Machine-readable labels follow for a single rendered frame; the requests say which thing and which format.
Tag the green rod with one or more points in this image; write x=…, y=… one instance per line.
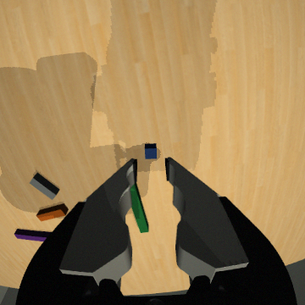
x=138, y=209

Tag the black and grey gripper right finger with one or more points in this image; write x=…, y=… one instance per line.
x=214, y=238

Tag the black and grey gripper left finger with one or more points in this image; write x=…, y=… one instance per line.
x=90, y=244

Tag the small blue cube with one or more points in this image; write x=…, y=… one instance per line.
x=150, y=151

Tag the grey rod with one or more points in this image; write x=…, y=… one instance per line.
x=44, y=186

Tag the orange rod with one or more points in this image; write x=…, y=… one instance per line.
x=52, y=212

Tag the purple rod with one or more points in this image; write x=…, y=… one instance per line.
x=33, y=235

